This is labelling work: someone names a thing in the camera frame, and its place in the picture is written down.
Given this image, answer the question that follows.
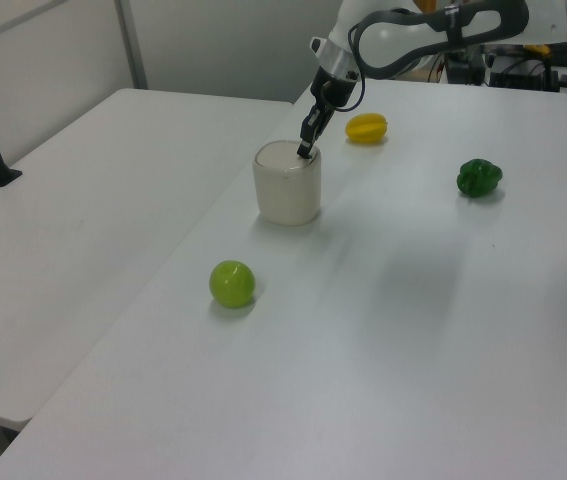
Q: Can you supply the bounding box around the yellow starfruit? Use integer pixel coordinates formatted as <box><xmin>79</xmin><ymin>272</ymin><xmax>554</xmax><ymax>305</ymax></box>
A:
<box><xmin>345</xmin><ymin>112</ymin><xmax>390</xmax><ymax>147</ymax></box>

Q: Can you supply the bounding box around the green bell pepper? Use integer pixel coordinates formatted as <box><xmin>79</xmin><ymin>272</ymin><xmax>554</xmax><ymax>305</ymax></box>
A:
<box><xmin>456</xmin><ymin>158</ymin><xmax>504</xmax><ymax>199</ymax></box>

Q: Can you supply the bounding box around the black background equipment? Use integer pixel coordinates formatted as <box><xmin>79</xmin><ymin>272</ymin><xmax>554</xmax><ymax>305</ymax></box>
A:
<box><xmin>482</xmin><ymin>43</ymin><xmax>567</xmax><ymax>92</ymax></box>

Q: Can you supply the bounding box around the green apple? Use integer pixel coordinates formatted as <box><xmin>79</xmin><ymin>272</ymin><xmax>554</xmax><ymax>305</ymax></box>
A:
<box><xmin>208</xmin><ymin>259</ymin><xmax>257</xmax><ymax>309</ymax></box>

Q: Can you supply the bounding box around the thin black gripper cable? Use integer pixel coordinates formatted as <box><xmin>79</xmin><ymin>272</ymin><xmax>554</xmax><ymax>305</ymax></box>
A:
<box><xmin>335</xmin><ymin>74</ymin><xmax>367</xmax><ymax>112</ymax></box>

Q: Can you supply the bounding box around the grey cable sleeve loop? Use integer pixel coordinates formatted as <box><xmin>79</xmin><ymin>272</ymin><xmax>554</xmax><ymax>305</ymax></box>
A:
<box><xmin>347</xmin><ymin>0</ymin><xmax>532</xmax><ymax>81</ymax></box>

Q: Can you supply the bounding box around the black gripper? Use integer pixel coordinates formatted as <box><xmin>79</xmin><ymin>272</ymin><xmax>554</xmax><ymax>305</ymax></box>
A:
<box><xmin>296</xmin><ymin>68</ymin><xmax>364</xmax><ymax>160</ymax></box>

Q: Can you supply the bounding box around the beige plastic garbage bin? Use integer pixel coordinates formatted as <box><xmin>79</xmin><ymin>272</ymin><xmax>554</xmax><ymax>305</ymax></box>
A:
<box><xmin>252</xmin><ymin>140</ymin><xmax>324</xmax><ymax>226</ymax></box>

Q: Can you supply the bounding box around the beige garbage bin lid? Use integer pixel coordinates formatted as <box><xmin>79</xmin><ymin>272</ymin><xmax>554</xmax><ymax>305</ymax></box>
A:
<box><xmin>255</xmin><ymin>141</ymin><xmax>322</xmax><ymax>174</ymax></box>

